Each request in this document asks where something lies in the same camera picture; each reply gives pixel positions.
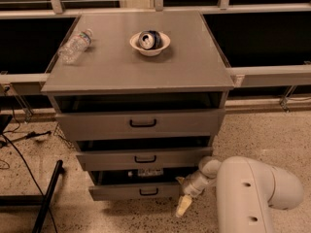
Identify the can inside bottom drawer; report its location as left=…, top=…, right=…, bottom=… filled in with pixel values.
left=127, top=169, right=163, bottom=179

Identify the grey drawer cabinet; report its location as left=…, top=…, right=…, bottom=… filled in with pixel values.
left=41, top=11, right=235, bottom=202

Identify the grey top drawer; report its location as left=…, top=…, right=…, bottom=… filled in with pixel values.
left=56, top=109, right=225, bottom=141

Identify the grey middle drawer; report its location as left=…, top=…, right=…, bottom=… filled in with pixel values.
left=77, top=147, right=213, bottom=171

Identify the grey drawer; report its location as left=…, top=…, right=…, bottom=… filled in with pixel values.
left=77, top=147, right=213, bottom=171
left=88, top=166, right=197, bottom=201
left=56, top=109, right=225, bottom=141

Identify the metal window railing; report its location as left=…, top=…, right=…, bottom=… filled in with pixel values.
left=0, top=0, right=311, bottom=97

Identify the clear plastic water bottle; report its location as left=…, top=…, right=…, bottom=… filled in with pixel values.
left=57, top=29, right=93, bottom=64

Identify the grey bottom drawer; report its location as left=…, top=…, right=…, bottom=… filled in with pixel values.
left=88, top=166, right=197, bottom=201

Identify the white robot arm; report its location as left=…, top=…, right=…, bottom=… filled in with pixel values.
left=176, top=156, right=304, bottom=233

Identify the crushed blue soda can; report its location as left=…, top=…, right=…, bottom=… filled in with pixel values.
left=138, top=30, right=161, bottom=50

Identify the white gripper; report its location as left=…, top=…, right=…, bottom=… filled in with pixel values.
left=175, top=170, right=216, bottom=217

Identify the black stand leg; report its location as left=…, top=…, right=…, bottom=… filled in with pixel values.
left=0, top=160, right=64, bottom=233

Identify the white ceramic bowl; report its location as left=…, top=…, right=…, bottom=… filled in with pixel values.
left=129, top=30, right=171, bottom=56

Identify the black floor cable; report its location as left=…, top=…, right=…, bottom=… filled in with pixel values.
left=0, top=130, right=59, bottom=233

